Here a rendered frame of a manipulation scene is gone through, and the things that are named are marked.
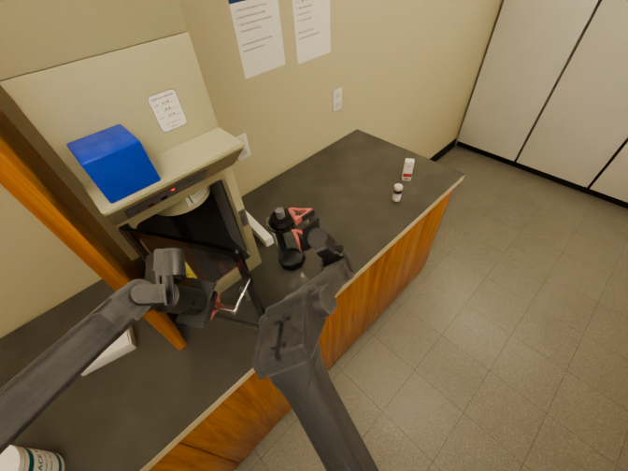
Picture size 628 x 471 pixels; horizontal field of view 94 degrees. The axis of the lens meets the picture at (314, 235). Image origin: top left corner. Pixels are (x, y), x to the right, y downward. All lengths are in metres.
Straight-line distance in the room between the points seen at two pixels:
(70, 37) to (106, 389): 0.90
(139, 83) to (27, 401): 0.54
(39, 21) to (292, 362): 0.62
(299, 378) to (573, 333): 2.24
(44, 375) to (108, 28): 0.55
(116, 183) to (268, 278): 0.65
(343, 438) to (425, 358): 1.63
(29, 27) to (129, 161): 0.22
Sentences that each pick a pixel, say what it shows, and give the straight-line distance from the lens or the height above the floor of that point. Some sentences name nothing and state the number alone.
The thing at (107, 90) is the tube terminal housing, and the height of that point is 1.66.
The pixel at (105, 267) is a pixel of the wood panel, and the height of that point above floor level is 1.38.
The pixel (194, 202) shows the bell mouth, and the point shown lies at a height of 1.33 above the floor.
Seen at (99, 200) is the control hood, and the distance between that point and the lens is 0.70.
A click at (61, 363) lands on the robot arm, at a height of 1.46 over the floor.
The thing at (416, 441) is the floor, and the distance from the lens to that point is 1.91.
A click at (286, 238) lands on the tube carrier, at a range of 0.99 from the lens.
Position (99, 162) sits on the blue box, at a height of 1.59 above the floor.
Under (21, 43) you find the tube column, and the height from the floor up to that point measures 1.75.
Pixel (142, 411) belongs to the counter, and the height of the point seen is 0.94.
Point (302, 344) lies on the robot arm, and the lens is 0.37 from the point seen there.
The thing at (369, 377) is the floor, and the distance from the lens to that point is 1.94.
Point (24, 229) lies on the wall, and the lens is 1.29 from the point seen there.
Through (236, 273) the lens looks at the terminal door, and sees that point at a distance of 0.70.
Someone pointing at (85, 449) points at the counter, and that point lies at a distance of 1.13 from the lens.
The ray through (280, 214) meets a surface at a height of 1.20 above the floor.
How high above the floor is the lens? 1.85
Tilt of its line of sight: 48 degrees down
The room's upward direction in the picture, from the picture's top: 5 degrees counter-clockwise
